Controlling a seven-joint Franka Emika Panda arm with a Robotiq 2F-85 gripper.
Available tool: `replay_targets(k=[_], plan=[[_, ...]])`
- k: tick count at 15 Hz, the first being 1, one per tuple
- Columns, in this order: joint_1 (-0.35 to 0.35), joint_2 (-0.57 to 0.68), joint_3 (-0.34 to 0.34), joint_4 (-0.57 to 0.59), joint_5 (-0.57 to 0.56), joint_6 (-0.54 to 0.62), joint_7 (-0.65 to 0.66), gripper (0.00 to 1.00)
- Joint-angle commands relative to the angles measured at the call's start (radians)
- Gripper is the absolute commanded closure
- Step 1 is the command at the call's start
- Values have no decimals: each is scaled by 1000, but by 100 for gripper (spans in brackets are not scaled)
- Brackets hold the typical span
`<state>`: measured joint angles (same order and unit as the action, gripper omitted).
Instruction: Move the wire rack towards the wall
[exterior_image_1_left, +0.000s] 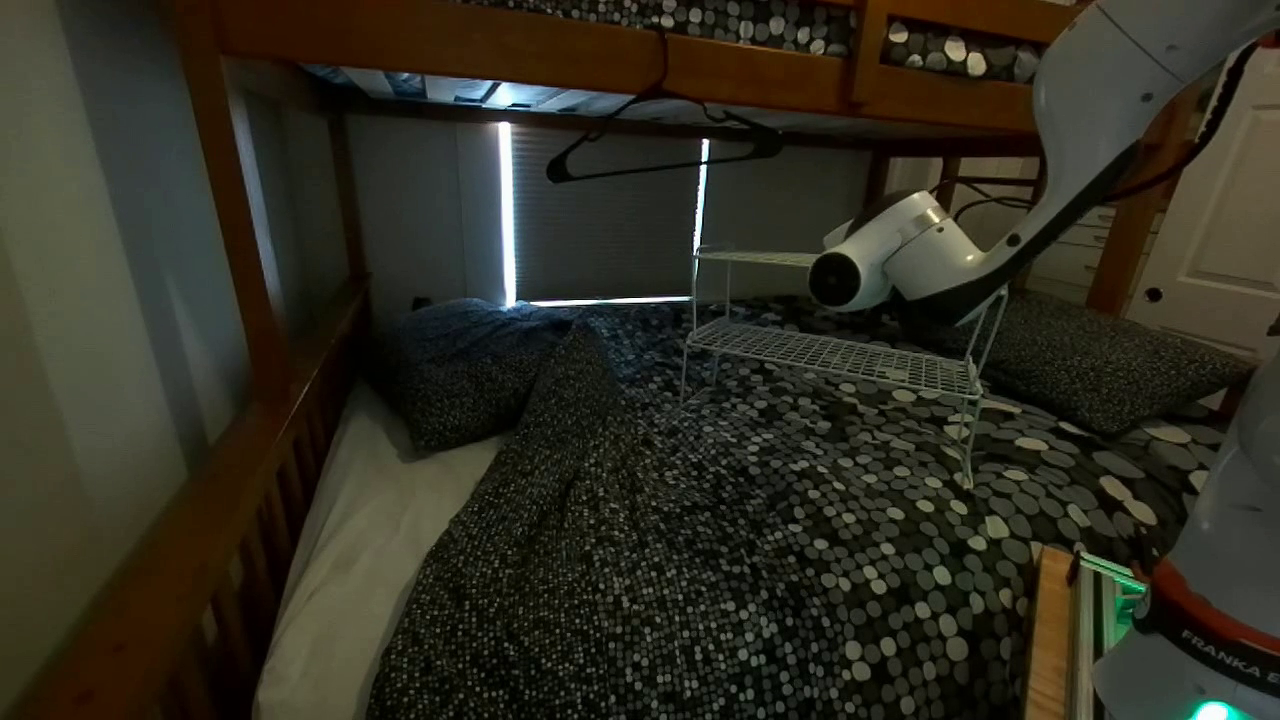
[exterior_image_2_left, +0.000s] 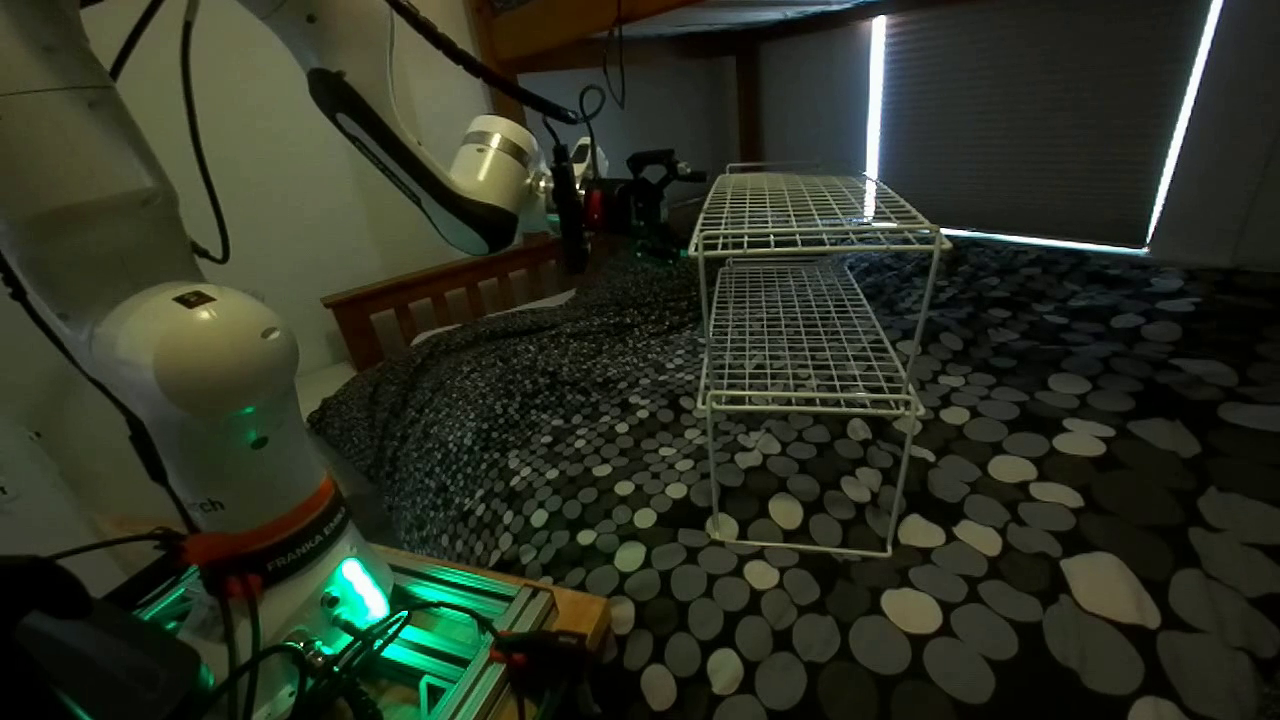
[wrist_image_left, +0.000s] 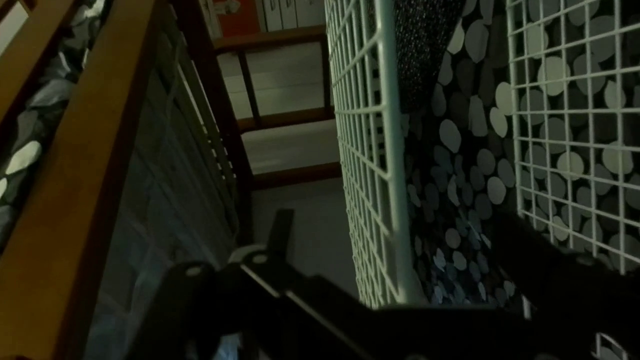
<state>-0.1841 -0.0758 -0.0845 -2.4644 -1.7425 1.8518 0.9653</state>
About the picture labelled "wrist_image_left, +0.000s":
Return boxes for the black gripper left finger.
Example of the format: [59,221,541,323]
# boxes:
[262,206,300,270]

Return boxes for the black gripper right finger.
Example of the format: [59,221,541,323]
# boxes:
[491,211,588,316]

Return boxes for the black duvet with grey dots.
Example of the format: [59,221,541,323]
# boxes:
[392,0,640,316]

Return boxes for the dotted bunk bedding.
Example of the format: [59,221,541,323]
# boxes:
[0,0,112,253]

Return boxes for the wooden bunk bed frame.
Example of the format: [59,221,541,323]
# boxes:
[0,0,346,360]

